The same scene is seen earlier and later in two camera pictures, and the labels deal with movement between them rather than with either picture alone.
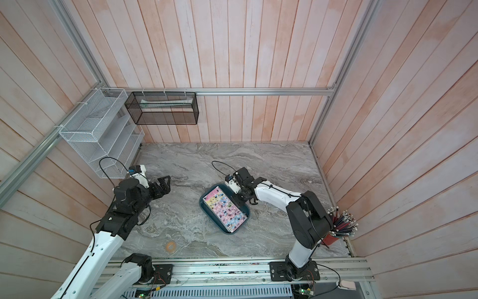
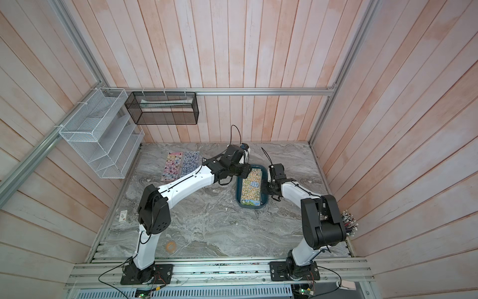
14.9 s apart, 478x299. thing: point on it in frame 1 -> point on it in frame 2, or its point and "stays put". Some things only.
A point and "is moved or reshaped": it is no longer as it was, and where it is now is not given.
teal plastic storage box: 213,217 is moved or reshaped
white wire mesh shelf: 103,131 stays put
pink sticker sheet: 231,215 -> 173,166
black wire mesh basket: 163,108 stays put
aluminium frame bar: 318,91 stays put
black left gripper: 166,189 -> 246,167
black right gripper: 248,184 -> 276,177
